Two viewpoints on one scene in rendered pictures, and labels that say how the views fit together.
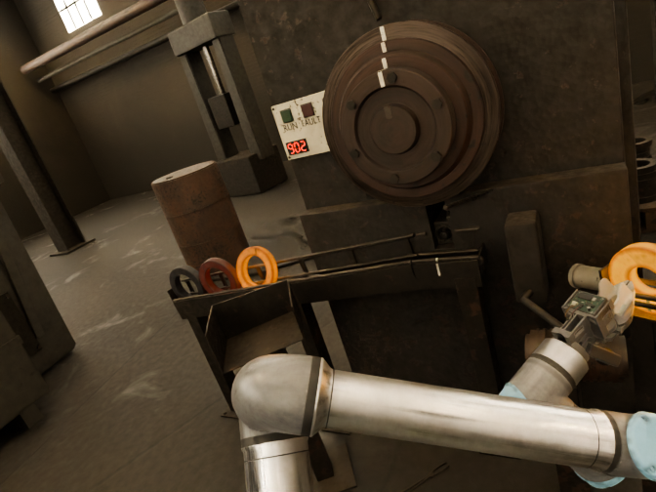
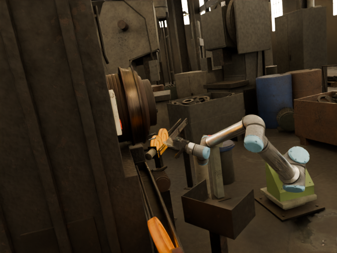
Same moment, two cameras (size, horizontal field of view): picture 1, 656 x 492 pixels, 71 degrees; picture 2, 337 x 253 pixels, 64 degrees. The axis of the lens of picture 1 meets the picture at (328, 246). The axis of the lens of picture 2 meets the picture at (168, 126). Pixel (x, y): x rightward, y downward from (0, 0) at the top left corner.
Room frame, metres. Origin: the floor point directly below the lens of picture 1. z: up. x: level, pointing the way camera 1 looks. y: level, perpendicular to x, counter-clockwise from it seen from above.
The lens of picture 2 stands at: (2.18, 0.97, 1.32)
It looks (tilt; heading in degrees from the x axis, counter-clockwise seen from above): 13 degrees down; 226
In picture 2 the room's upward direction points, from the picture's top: 9 degrees counter-clockwise
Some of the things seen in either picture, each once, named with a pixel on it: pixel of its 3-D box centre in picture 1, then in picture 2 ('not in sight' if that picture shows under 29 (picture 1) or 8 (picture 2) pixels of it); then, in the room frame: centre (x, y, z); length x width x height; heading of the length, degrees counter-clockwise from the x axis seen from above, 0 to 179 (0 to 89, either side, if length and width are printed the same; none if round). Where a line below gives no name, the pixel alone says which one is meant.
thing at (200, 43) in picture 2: not in sight; (199, 58); (-6.40, -5.63, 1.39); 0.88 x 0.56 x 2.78; 27
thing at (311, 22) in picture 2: not in sight; (300, 60); (-4.12, -1.15, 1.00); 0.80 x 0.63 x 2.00; 62
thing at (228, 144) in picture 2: not in sight; (221, 161); (-0.09, -0.64, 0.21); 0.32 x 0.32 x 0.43
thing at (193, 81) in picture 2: not in sight; (199, 96); (-2.54, -2.76, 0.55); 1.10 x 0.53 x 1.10; 77
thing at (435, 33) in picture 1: (407, 119); (132, 105); (1.22, -0.30, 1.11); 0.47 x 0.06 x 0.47; 57
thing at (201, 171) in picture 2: not in sight; (202, 177); (0.39, -0.53, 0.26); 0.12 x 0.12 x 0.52
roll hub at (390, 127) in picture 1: (395, 128); (148, 103); (1.14, -0.25, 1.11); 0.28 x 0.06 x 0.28; 57
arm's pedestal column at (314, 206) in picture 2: not in sight; (287, 200); (0.06, 0.11, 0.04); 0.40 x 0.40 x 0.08; 58
